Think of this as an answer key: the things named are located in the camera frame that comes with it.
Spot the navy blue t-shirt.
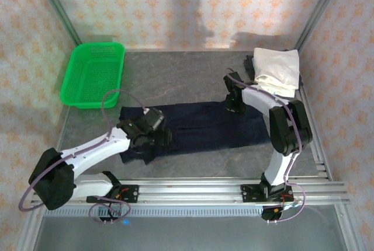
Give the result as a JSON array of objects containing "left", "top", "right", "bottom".
[{"left": 119, "top": 101, "right": 271, "bottom": 166}]

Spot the white folded t-shirt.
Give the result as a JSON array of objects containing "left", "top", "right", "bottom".
[{"left": 252, "top": 47, "right": 301, "bottom": 99}]

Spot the green plastic basket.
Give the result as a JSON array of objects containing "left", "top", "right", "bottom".
[{"left": 60, "top": 42, "right": 126, "bottom": 109}]

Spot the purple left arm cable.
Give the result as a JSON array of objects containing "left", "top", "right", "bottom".
[{"left": 18, "top": 89, "right": 151, "bottom": 225}]

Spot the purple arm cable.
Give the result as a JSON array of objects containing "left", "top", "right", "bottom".
[
  {"left": 227, "top": 68, "right": 307, "bottom": 225},
  {"left": 18, "top": 89, "right": 151, "bottom": 225}
]

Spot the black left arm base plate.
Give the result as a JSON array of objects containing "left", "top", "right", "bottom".
[{"left": 86, "top": 184, "right": 139, "bottom": 204}]

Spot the aluminium mounting rail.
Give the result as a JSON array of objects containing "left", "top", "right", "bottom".
[{"left": 30, "top": 178, "right": 350, "bottom": 205}]

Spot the grey slotted cable duct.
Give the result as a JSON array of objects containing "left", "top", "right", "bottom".
[{"left": 43, "top": 207, "right": 264, "bottom": 218}]

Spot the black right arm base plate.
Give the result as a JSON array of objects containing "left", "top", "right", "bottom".
[{"left": 241, "top": 183, "right": 295, "bottom": 204}]

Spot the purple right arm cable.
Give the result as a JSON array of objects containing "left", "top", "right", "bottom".
[{"left": 227, "top": 68, "right": 307, "bottom": 225}]

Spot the aluminium frame post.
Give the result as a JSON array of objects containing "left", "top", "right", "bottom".
[
  {"left": 293, "top": 0, "right": 347, "bottom": 57},
  {"left": 32, "top": 0, "right": 82, "bottom": 47}
]

